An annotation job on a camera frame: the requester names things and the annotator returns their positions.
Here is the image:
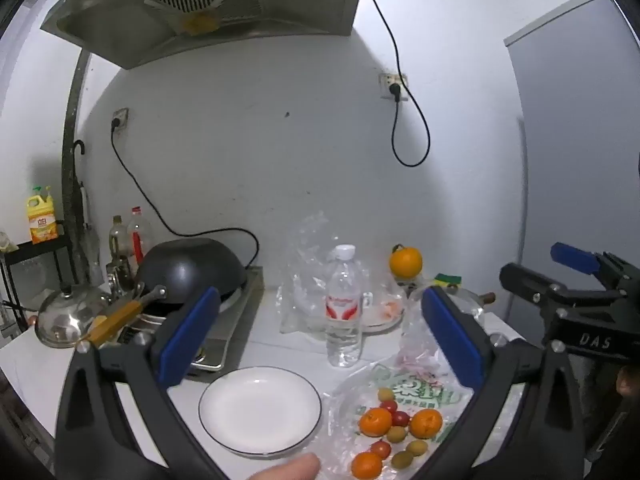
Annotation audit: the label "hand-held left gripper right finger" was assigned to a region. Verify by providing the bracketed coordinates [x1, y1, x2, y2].
[407, 286, 586, 480]

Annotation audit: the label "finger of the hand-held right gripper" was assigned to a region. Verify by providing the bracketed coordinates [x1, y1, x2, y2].
[500, 262, 626, 313]
[551, 242, 640, 288]

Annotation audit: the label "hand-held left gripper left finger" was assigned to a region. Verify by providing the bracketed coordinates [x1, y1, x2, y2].
[54, 286, 236, 480]

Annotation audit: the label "tangerine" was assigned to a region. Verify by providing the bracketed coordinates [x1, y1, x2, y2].
[359, 407, 394, 437]
[351, 452, 384, 480]
[410, 409, 444, 439]

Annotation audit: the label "white plate with dark rim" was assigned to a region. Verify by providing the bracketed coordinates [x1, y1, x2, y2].
[198, 366, 322, 457]

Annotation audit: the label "person's right hand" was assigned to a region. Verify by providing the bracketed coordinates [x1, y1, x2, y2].
[616, 366, 640, 397]

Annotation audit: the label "person's left hand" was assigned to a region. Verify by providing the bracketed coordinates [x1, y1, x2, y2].
[248, 452, 321, 480]

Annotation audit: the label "crumpled clear plastic bag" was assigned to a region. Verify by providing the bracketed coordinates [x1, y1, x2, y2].
[400, 285, 486, 376]

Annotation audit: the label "stainless steel induction cooker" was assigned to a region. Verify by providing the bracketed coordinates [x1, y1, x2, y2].
[100, 265, 265, 373]

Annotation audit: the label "small white dish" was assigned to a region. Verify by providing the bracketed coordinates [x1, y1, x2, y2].
[360, 280, 408, 333]

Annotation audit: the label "orange with stem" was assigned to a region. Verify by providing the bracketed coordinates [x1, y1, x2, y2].
[390, 244, 424, 279]

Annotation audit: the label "red label sauce bottle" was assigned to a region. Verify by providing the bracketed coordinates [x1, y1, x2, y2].
[127, 206, 152, 266]

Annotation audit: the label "clear water bottle red label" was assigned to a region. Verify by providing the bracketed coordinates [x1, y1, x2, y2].
[325, 244, 363, 368]

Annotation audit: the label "dark oil bottle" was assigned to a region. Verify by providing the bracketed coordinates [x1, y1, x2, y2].
[108, 216, 132, 281]

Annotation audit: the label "grey door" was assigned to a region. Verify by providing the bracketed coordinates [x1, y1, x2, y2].
[502, 0, 640, 341]

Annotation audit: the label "tall clear plastic bag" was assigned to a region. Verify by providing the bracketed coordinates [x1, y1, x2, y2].
[277, 212, 368, 336]

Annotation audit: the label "steel pot lid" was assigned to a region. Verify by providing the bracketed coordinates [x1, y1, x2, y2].
[35, 284, 111, 348]

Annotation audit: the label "black umbrella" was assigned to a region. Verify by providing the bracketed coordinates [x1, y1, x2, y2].
[71, 139, 103, 286]

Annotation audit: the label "black metal rack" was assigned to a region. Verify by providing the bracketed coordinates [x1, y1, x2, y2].
[0, 232, 77, 333]

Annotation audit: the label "yellow detergent bottle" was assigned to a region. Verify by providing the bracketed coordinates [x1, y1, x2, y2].
[26, 186, 60, 245]

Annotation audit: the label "steel range hood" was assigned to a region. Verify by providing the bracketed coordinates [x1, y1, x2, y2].
[40, 0, 370, 70]

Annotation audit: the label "black wok with wooden handle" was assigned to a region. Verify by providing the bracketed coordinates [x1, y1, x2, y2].
[75, 238, 248, 353]

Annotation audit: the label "black cooker power cable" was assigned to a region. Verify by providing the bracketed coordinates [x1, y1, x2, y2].
[109, 119, 261, 272]

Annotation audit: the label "dark speckled wall post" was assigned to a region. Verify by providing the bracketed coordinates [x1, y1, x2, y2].
[60, 50, 95, 286]

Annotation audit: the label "white double wall socket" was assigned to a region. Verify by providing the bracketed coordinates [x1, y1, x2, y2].
[378, 73, 409, 102]

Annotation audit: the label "black range hood cable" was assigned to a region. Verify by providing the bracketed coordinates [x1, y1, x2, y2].
[361, 0, 432, 168]

